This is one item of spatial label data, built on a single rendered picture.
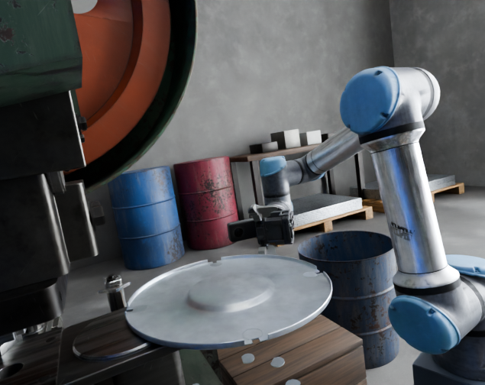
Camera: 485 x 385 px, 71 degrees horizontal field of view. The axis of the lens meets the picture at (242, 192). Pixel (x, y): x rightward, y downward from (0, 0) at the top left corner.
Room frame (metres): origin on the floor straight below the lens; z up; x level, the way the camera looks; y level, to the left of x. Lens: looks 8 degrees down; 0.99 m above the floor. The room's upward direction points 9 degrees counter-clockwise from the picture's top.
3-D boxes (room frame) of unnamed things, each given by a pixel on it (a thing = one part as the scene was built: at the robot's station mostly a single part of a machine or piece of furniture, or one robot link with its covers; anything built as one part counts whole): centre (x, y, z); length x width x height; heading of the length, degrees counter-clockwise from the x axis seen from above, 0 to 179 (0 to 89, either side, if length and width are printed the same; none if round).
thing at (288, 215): (0.82, -0.07, 0.78); 0.12 x 0.09 x 0.08; 166
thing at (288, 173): (0.98, -0.11, 0.88); 0.11 x 0.08 x 0.11; 123
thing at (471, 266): (0.68, -0.44, 0.62); 0.13 x 0.12 x 0.14; 123
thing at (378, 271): (1.46, -0.42, 0.24); 0.42 x 0.42 x 0.48
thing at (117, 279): (0.57, 0.24, 0.75); 0.03 x 0.03 x 0.10; 24
